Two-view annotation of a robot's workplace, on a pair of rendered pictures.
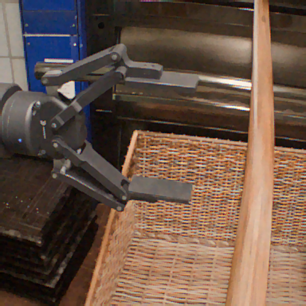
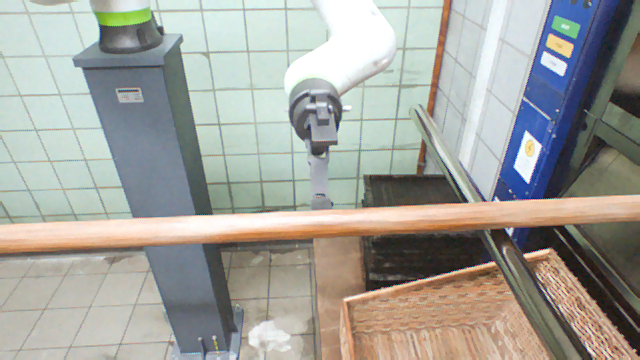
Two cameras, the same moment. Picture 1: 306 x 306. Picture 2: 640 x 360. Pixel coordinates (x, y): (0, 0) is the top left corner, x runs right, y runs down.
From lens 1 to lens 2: 0.53 m
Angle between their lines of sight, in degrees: 59
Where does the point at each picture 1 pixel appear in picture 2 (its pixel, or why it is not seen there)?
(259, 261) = (157, 225)
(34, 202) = not seen: hidden behind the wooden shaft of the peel
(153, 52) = (615, 187)
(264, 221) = (203, 223)
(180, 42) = not seen: outside the picture
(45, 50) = (529, 122)
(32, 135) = (299, 125)
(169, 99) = (585, 241)
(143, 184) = (321, 203)
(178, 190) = not seen: hidden behind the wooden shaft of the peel
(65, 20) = (553, 101)
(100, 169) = (314, 175)
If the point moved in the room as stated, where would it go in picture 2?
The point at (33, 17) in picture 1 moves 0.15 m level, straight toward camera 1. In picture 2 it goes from (534, 84) to (492, 97)
